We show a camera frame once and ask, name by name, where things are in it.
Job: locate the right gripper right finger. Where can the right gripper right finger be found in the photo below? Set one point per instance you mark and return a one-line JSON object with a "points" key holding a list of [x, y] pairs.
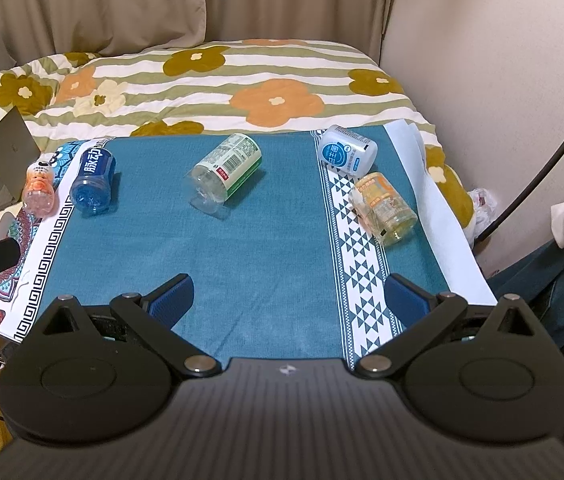
{"points": [[427, 319]]}

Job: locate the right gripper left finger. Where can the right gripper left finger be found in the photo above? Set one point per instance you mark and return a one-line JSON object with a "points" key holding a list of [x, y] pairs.
{"points": [[151, 317]]}

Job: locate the orange label clear cup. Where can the orange label clear cup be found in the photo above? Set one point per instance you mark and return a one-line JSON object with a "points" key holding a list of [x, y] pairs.
{"points": [[381, 209]]}

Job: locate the blue plastic cup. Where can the blue plastic cup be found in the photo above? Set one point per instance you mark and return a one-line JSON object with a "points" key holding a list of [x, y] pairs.
{"points": [[91, 192]]}

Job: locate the green label clear cup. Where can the green label clear cup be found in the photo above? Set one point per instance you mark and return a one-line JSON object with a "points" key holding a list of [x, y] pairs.
{"points": [[217, 176]]}

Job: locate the white blue label cup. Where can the white blue label cup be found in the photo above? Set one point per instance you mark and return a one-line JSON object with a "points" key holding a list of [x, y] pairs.
{"points": [[347, 151]]}

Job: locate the blue patterned table cloth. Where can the blue patterned table cloth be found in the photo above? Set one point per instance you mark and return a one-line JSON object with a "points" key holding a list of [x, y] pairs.
{"points": [[285, 270]]}

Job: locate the pink orange small bottle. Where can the pink orange small bottle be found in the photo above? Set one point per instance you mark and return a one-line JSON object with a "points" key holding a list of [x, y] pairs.
{"points": [[38, 195]]}

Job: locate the grey laptop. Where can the grey laptop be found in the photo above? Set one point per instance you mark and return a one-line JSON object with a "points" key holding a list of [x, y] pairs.
{"points": [[18, 150]]}

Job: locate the floral striped bed quilt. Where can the floral striped bed quilt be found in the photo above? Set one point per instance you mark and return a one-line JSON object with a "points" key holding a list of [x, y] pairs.
{"points": [[251, 86]]}

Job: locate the beige curtain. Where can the beige curtain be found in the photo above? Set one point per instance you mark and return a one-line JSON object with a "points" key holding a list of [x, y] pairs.
{"points": [[35, 28]]}

